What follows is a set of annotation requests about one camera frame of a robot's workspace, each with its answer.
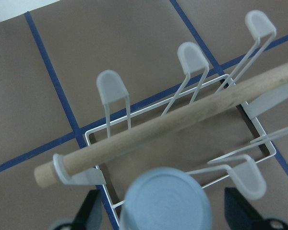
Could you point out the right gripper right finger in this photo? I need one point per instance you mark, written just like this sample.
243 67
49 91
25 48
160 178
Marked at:
241 215

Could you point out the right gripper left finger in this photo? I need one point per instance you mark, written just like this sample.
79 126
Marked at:
89 216

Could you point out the light blue plastic cup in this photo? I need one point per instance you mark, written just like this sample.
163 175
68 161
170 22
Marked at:
165 199

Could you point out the white wire cup rack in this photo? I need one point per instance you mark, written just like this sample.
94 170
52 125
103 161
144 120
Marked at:
256 96

